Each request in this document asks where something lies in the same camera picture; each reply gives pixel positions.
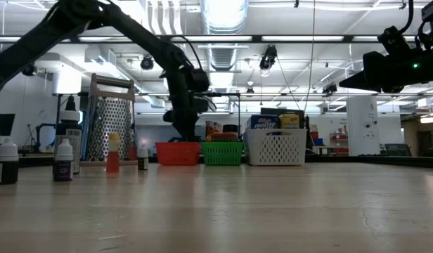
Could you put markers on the black table frame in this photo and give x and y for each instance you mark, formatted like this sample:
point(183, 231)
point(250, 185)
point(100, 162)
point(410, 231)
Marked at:
point(343, 160)

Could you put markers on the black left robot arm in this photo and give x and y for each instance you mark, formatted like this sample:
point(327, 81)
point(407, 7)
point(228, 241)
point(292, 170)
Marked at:
point(44, 31)

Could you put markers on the red bottle yellow cap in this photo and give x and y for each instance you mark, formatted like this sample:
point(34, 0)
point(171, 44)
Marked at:
point(113, 158)

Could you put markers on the silver ceiling air duct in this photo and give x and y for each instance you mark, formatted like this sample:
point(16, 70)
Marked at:
point(223, 15)

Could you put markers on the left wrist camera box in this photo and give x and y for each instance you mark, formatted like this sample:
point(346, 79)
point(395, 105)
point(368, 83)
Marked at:
point(201, 81)

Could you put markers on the small dark dropper bottle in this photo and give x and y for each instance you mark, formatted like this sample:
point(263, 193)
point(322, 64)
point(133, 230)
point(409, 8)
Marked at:
point(143, 161)
point(6, 168)

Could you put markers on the white plastic basket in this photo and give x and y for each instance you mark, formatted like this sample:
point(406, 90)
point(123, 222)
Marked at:
point(272, 147)

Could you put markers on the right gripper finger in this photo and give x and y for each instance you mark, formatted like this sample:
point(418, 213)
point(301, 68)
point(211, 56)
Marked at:
point(355, 82)

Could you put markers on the green plastic basket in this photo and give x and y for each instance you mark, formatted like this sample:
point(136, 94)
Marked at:
point(221, 154)

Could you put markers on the black ceiling spotlight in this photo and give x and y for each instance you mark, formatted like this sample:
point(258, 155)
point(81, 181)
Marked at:
point(268, 56)
point(146, 63)
point(28, 70)
point(329, 89)

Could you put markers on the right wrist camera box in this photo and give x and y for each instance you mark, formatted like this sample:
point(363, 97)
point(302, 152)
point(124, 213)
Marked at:
point(392, 40)

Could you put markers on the dark office chair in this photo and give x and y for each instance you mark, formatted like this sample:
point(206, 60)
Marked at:
point(397, 150)

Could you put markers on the white round column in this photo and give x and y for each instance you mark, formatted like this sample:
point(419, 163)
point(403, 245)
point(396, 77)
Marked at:
point(362, 126)

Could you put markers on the small purple-label dropper bottle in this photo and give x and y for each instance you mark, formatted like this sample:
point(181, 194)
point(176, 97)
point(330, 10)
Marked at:
point(63, 165)

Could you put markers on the red plastic basket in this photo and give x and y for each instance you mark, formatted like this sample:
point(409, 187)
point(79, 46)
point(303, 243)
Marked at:
point(178, 154)

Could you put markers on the tall bottle black nozzle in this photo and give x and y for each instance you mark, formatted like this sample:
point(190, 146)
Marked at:
point(69, 123)

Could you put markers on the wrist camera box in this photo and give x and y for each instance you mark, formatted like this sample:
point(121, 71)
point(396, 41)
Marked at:
point(392, 40)
point(201, 81)

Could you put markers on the black monitor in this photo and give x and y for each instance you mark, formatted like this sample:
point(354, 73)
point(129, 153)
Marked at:
point(4, 123)

